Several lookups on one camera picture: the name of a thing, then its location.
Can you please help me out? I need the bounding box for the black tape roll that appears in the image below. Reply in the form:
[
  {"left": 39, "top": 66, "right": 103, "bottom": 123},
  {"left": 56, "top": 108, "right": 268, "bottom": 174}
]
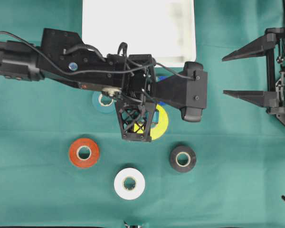
[{"left": 169, "top": 146, "right": 197, "bottom": 173}]

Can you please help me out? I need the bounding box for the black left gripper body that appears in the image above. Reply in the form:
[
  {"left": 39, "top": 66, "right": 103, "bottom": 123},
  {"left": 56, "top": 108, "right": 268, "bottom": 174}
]
[{"left": 102, "top": 54, "right": 156, "bottom": 105}]

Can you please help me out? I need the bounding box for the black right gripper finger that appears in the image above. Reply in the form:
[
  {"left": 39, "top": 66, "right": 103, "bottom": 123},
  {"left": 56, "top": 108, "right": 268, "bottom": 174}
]
[
  {"left": 223, "top": 90, "right": 279, "bottom": 108},
  {"left": 222, "top": 33, "right": 276, "bottom": 61}
]

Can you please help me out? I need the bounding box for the yellow tape roll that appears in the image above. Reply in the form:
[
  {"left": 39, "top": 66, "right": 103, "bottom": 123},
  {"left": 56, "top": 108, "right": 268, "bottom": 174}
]
[{"left": 133, "top": 105, "right": 169, "bottom": 141}]

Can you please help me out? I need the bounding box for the white tape roll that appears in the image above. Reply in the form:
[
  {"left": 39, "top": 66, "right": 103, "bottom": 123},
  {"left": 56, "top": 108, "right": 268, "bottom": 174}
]
[{"left": 114, "top": 168, "right": 145, "bottom": 200}]

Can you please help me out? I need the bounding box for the blue tape roll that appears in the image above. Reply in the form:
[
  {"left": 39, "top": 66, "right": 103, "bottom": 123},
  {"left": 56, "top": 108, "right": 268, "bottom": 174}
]
[{"left": 156, "top": 75, "right": 167, "bottom": 106}]

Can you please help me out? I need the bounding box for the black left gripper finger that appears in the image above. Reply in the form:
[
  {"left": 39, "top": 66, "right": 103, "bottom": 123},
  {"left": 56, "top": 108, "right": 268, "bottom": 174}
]
[{"left": 115, "top": 101, "right": 156, "bottom": 142}]

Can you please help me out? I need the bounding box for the teal tape roll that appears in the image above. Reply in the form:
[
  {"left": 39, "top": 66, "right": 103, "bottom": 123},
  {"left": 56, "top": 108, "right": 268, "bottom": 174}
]
[{"left": 92, "top": 92, "right": 115, "bottom": 114}]

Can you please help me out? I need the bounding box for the red tape roll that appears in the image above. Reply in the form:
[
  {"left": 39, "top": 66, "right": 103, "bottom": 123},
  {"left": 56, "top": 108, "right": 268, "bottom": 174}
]
[{"left": 69, "top": 138, "right": 100, "bottom": 168}]

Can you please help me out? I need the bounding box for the white plastic tray case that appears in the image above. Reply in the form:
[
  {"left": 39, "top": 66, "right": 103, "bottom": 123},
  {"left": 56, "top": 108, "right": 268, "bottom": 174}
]
[{"left": 82, "top": 0, "right": 197, "bottom": 67}]

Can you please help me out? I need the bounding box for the metal stand at bottom edge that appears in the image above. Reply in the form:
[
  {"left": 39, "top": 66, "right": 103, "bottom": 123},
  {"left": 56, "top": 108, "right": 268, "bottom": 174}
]
[{"left": 123, "top": 221, "right": 145, "bottom": 228}]

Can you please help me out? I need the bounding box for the black camera cable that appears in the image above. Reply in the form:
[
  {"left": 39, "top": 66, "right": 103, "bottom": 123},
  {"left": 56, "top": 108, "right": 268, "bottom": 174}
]
[{"left": 0, "top": 31, "right": 195, "bottom": 80}]

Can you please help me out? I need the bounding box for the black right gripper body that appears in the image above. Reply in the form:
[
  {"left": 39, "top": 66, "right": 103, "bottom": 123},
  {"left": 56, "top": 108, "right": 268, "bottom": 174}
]
[{"left": 265, "top": 28, "right": 285, "bottom": 114}]

